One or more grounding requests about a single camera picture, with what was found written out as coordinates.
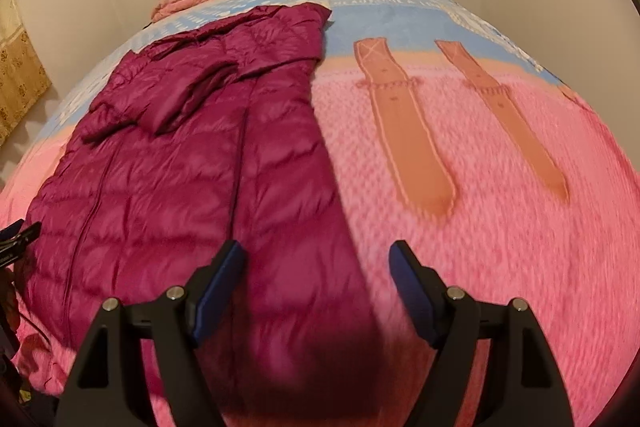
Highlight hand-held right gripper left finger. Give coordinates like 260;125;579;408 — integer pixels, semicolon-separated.
54;239;247;427

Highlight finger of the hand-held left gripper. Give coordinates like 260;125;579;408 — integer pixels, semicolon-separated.
0;220;42;254

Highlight magenta puffer jacket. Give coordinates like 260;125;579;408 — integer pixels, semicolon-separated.
15;3;396;427

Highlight pink and blue printed blanket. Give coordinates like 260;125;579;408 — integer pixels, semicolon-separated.
0;0;640;427

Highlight wide beige floral curtain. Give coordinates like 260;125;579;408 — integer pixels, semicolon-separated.
0;0;53;148

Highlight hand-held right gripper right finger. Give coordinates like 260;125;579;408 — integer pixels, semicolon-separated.
389;239;576;427

